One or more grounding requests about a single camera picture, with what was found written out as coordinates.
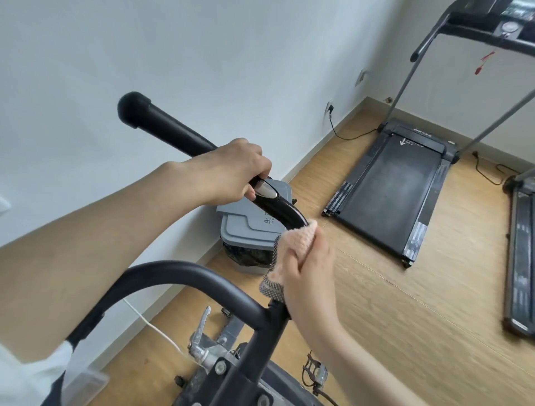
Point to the person's right hand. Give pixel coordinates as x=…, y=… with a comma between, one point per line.
x=311, y=284

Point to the person's left hand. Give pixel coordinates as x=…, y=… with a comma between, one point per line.
x=221, y=171

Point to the person's right fingers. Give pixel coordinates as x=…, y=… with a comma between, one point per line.
x=292, y=272

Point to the person's left fingers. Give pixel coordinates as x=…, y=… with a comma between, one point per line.
x=259, y=165

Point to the pink and grey cleaning cloth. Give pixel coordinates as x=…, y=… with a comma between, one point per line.
x=292, y=242

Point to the person's left forearm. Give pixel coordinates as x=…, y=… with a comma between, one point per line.
x=104, y=251

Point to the person's right forearm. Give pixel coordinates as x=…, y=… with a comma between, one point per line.
x=368, y=368

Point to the black trash bag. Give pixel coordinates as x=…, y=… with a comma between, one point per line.
x=246, y=256

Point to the grey lidded trash bin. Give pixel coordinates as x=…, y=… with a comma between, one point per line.
x=246, y=226

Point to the silver quick-release lever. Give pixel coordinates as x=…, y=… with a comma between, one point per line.
x=201, y=328

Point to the large black treadmill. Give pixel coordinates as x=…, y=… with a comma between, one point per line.
x=388, y=184

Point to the clear plastic container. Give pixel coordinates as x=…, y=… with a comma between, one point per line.
x=83, y=385

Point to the white wall outlet with plug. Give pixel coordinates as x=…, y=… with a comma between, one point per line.
x=329, y=106

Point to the grey exercise bike frame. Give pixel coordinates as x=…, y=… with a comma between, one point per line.
x=284, y=380

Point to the black treadmill with grey rail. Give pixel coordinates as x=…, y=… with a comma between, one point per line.
x=522, y=251

